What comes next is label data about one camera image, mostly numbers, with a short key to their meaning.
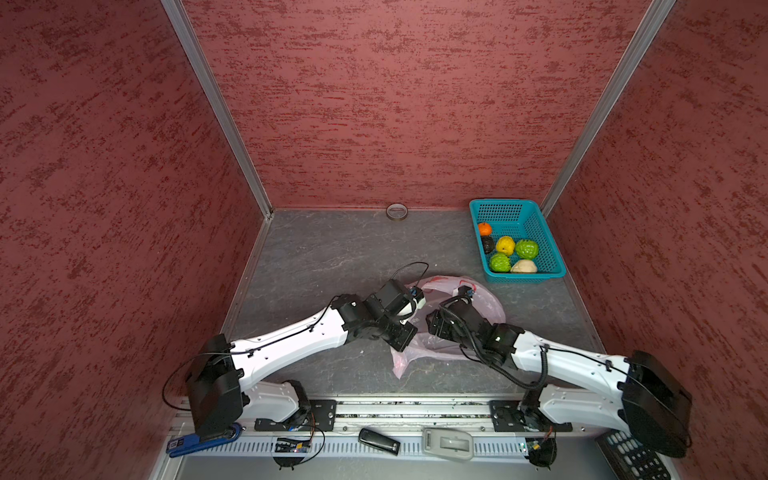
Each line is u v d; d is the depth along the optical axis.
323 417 0.74
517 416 0.74
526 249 1.02
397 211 1.23
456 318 0.61
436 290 0.79
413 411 0.76
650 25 0.73
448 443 0.69
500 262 0.99
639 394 0.41
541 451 0.72
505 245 1.03
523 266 0.97
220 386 0.39
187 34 0.74
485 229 1.11
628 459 0.67
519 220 1.16
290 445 0.72
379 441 0.69
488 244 1.03
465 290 0.77
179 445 0.67
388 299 0.58
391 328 0.63
